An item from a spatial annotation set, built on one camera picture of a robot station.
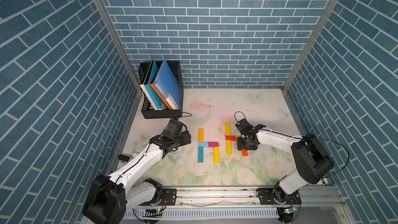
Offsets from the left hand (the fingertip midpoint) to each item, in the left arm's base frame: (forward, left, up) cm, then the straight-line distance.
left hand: (191, 137), depth 84 cm
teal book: (+32, +23, +20) cm, 44 cm away
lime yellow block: (-2, -22, -8) cm, 23 cm away
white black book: (+40, +31, +14) cm, 53 cm away
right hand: (-1, -31, -9) cm, 32 cm away
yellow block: (+10, -22, -8) cm, 26 cm away
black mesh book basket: (+22, +31, -6) cm, 39 cm away
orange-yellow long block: (+7, -6, -9) cm, 13 cm away
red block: (+5, -24, -10) cm, 26 cm away
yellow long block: (-6, -15, -8) cm, 18 cm away
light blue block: (+1, -8, -10) cm, 12 cm away
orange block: (-5, -31, -8) cm, 32 cm away
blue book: (+36, +17, +9) cm, 41 cm away
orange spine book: (+21, +18, +12) cm, 30 cm away
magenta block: (0, -12, -9) cm, 15 cm away
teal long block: (-6, -5, -8) cm, 12 cm away
